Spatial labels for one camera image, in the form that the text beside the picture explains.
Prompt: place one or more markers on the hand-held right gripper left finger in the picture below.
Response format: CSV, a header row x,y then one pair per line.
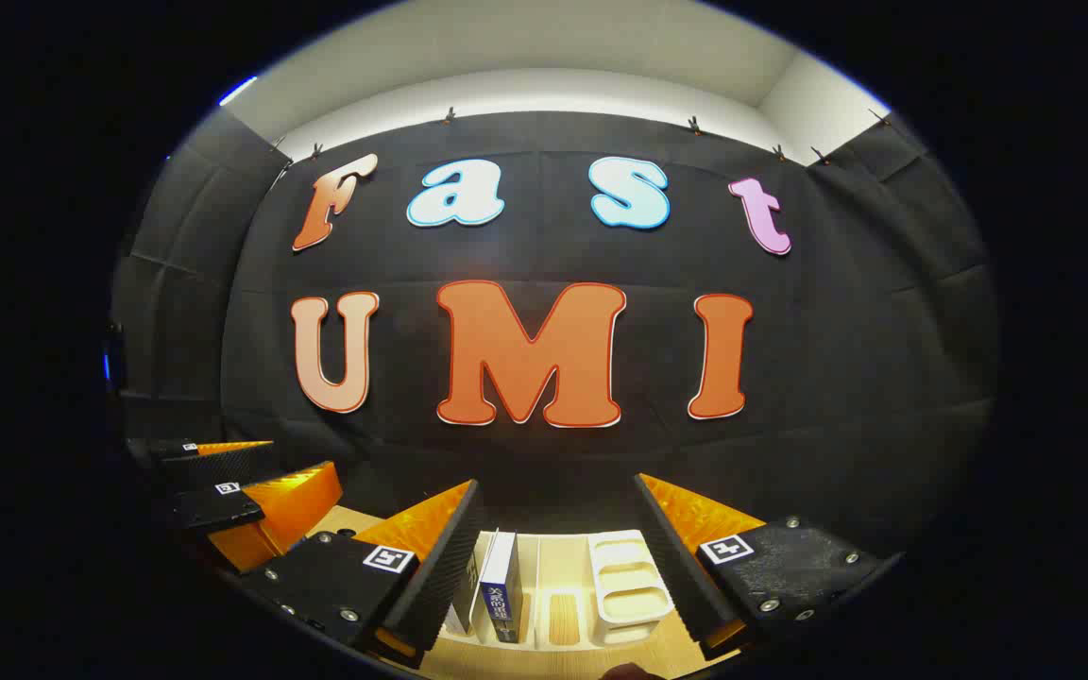
x,y
435,576

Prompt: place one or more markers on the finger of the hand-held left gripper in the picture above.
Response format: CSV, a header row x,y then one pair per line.
x,y
218,510
223,465

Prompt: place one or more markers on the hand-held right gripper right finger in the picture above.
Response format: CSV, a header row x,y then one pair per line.
x,y
671,557

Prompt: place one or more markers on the grey and black book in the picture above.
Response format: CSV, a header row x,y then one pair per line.
x,y
465,604

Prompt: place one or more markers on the white bookshelf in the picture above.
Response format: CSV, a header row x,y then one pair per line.
x,y
624,590

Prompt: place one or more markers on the blue book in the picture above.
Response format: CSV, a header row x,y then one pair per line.
x,y
501,604

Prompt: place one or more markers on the black backdrop cloth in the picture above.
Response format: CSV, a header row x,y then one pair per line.
x,y
865,331

